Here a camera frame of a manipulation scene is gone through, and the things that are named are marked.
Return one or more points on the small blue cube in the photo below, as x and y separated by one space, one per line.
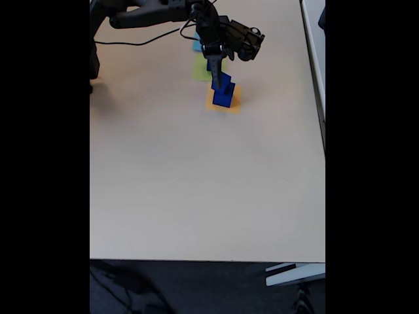
209 65

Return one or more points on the medium blue cube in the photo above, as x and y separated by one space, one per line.
226 81

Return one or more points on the green paper square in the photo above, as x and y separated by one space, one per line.
199 70

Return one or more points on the blue paper square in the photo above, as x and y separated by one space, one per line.
196 44

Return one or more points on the orange paper square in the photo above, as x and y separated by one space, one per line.
238 98

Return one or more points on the large blue cube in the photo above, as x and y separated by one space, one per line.
222 99

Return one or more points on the white neighbouring table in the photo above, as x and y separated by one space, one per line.
316 49

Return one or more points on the dark blue object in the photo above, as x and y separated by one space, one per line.
322 18

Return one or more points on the white table foot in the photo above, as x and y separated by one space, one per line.
294 274

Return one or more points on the black camera box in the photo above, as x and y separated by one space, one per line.
245 39

